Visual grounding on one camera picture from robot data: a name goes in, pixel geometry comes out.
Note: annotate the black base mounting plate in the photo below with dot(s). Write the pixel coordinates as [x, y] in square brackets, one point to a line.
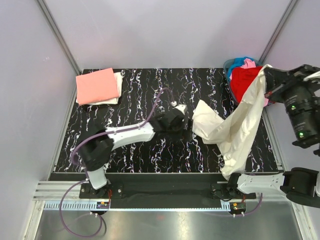
[121, 185]

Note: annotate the cream white t shirt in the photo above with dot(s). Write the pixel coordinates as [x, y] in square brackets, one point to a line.
[234, 135]

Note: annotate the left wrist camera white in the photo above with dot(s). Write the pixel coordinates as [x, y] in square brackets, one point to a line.
[180, 107]

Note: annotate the left aluminium frame post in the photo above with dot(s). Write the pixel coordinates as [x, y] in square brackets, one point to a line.
[58, 35]

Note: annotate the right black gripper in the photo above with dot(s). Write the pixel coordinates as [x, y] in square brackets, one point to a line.
[277, 80]

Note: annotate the right aluminium frame post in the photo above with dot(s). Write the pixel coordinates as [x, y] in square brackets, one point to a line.
[278, 29]

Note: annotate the aluminium frame post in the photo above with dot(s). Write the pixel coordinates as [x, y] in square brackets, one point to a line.
[58, 35]
[278, 29]

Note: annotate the folded pink t shirt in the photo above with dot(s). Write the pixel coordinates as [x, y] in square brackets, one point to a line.
[96, 85]

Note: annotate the white slotted cable duct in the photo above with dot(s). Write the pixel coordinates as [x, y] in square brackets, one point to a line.
[211, 205]

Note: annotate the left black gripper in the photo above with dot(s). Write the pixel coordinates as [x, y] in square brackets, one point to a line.
[185, 134]

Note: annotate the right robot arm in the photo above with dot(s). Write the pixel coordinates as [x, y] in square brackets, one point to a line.
[296, 133]

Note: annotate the folded white t shirt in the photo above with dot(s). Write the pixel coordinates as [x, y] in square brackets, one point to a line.
[117, 87]

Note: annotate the aluminium rail front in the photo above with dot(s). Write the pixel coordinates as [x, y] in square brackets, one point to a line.
[54, 190]

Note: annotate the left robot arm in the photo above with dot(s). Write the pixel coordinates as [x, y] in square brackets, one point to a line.
[96, 150]

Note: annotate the pink t shirt in basket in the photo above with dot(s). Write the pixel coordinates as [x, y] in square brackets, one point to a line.
[248, 63]

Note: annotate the blue t shirt in basket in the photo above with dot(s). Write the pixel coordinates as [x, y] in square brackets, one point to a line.
[234, 63]

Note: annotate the red t shirt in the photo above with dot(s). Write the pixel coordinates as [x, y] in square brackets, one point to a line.
[242, 79]

